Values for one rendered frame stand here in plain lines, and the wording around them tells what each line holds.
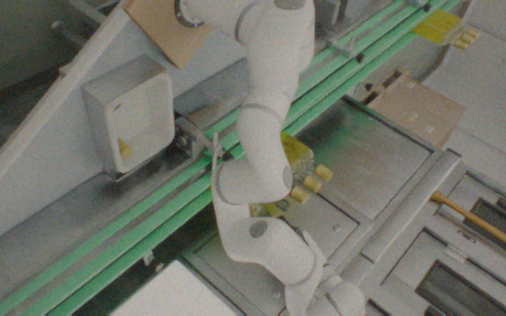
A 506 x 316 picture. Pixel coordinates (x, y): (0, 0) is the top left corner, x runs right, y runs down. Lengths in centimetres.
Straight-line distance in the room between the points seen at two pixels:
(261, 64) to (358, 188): 81
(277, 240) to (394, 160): 91
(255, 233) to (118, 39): 51
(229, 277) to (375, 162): 68
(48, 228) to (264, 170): 57
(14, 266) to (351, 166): 104
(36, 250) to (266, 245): 54
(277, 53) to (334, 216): 70
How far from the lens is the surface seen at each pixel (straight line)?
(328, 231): 136
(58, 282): 110
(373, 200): 151
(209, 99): 125
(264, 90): 84
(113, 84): 103
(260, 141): 78
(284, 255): 83
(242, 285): 123
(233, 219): 88
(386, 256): 140
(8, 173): 107
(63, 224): 115
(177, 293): 122
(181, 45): 114
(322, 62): 148
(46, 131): 105
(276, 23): 85
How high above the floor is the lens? 148
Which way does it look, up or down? 23 degrees down
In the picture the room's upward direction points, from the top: 126 degrees clockwise
